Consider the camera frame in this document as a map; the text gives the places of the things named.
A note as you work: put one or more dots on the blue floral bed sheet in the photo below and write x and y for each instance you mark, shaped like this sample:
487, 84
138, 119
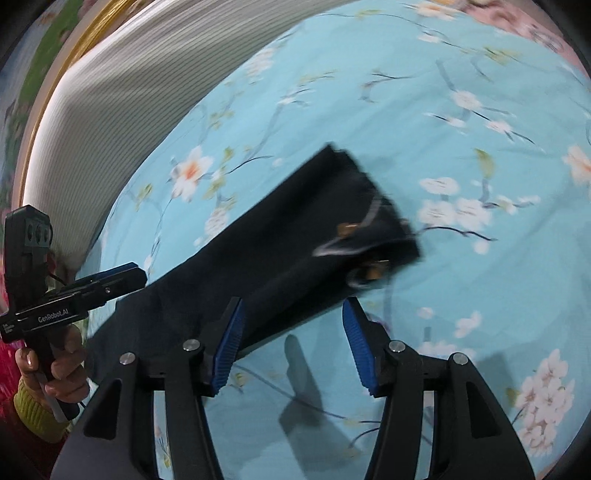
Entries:
369, 184

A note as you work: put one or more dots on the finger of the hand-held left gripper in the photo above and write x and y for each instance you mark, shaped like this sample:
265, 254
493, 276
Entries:
108, 282

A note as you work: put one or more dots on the black pants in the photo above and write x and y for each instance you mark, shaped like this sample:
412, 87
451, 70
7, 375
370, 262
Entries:
258, 258

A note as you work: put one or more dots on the pink floral pillow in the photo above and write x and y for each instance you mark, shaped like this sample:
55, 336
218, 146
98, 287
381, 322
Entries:
521, 23

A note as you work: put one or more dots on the person's left hand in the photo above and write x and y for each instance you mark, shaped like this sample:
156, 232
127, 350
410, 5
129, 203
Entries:
62, 364

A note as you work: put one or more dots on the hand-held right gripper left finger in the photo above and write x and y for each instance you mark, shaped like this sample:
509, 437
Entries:
227, 344

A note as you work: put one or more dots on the person's left forearm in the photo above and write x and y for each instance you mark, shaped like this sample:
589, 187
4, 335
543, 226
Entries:
39, 413

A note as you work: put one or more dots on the white ribbed headboard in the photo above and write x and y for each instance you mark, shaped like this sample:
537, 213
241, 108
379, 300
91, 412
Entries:
120, 115

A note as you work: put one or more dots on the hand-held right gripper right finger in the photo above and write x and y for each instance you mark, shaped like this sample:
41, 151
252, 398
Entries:
356, 344

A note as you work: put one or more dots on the gold headboard frame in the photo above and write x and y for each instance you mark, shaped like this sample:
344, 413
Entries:
60, 69

